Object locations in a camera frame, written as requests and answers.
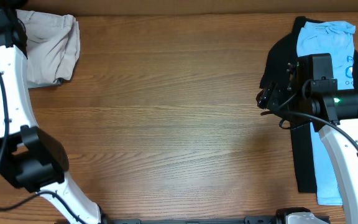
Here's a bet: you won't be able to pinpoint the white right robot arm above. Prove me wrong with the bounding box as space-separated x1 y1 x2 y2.
256 54 358 223

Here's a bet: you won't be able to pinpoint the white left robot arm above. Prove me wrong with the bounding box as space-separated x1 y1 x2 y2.
0 1 109 224

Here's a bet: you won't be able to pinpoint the black t-shirt with logo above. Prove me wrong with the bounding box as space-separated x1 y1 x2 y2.
260 16 358 198

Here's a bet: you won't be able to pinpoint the light blue printed t-shirt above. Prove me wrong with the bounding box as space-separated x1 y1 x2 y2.
296 21 356 206

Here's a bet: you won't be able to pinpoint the folded light blue jeans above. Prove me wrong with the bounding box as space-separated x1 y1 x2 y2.
27 78 63 89

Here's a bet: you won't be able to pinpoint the folded white beige trousers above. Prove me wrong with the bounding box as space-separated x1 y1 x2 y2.
16 9 81 84

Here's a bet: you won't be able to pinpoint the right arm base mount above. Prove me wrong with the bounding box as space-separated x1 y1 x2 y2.
270 207 331 224

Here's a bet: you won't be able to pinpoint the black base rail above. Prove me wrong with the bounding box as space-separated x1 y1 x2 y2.
111 215 276 224

